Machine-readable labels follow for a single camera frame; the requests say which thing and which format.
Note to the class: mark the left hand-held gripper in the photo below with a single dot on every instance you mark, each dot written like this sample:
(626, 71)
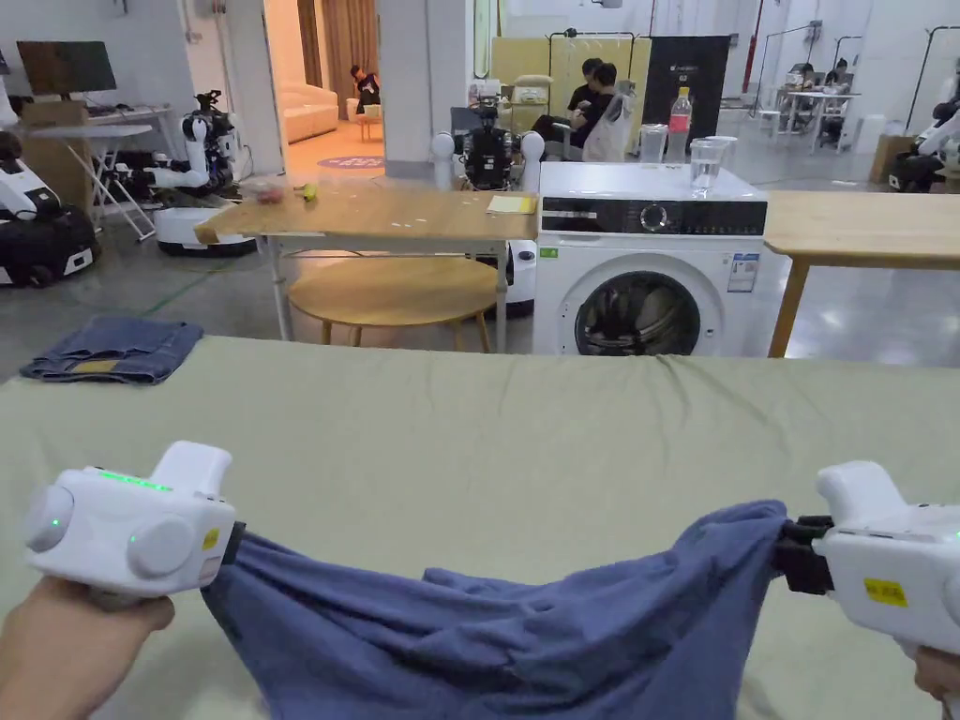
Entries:
(112, 517)

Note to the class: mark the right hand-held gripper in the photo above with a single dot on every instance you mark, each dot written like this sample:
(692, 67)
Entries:
(885, 555)

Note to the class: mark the blue shirt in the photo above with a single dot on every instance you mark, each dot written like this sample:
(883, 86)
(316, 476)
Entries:
(487, 645)

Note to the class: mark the white robot with black arm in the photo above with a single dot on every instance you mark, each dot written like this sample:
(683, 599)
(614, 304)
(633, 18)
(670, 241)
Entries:
(930, 154)

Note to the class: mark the person's left hand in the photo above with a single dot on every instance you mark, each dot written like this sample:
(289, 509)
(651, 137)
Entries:
(71, 645)

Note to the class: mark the person's right hand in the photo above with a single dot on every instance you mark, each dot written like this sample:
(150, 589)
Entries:
(941, 679)

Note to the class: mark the folded blue jeans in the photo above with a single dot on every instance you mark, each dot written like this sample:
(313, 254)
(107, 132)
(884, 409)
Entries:
(112, 349)

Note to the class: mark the white and black mobile robot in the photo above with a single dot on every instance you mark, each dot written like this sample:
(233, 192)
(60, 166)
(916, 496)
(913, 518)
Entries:
(34, 225)

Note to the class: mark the white humanoid robot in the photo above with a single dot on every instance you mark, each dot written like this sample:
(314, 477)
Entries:
(196, 169)

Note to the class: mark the white washing machine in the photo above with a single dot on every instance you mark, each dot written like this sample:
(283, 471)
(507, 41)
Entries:
(645, 270)

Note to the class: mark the bed with pale green sheet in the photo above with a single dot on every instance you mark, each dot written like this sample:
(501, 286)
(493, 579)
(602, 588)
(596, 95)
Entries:
(480, 435)

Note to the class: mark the brown carton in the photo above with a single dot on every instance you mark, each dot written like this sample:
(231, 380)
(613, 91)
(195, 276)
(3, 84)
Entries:
(889, 157)

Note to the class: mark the desk with black monitor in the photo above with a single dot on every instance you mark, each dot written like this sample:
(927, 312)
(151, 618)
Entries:
(67, 71)

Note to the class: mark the cream sofa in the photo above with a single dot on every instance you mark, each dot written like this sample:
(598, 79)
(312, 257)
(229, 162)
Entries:
(311, 112)

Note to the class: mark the group of people at tables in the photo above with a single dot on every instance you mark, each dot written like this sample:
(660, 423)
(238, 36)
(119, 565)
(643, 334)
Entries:
(817, 94)

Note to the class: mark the black standing banner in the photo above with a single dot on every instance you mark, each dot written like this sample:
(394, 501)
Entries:
(694, 75)

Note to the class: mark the black torso white-armed robot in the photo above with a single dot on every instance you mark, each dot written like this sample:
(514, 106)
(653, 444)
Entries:
(489, 154)

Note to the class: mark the clothes rack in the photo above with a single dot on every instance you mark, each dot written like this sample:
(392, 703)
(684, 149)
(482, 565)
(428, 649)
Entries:
(570, 52)

